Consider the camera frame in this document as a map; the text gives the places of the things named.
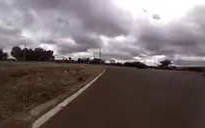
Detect dry grass verge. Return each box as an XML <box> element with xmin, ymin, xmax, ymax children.
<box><xmin>0</xmin><ymin>60</ymin><xmax>106</xmax><ymax>128</ymax></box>

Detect tall pole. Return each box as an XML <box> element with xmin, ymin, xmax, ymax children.
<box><xmin>98</xmin><ymin>47</ymin><xmax>103</xmax><ymax>61</ymax></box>

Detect dark asphalt road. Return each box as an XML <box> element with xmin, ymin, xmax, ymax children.
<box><xmin>39</xmin><ymin>65</ymin><xmax>205</xmax><ymax>128</ymax></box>

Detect clump of dark trees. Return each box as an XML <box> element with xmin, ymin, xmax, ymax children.
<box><xmin>10</xmin><ymin>45</ymin><xmax>56</xmax><ymax>62</ymax></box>

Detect small dark tree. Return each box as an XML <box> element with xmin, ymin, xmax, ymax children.
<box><xmin>158</xmin><ymin>59</ymin><xmax>174</xmax><ymax>69</ymax></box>

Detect distant row of trees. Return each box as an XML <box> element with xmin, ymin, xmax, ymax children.
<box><xmin>54</xmin><ymin>57</ymin><xmax>151</xmax><ymax>70</ymax></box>

